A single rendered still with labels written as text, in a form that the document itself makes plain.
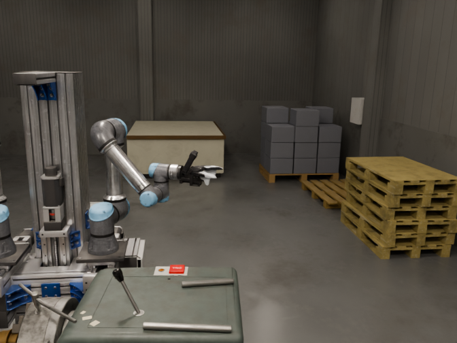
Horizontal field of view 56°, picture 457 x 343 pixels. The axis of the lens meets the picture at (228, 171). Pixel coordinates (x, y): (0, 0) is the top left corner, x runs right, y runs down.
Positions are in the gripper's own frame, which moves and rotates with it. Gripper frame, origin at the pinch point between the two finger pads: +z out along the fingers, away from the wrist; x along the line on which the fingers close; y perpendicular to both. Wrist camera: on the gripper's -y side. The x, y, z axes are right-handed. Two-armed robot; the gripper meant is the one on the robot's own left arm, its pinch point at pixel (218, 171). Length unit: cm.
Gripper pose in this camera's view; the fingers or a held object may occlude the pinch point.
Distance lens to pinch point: 207.2
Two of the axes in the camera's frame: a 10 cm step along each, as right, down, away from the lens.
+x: -2.4, 3.5, -9.0
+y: 0.1, 9.3, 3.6
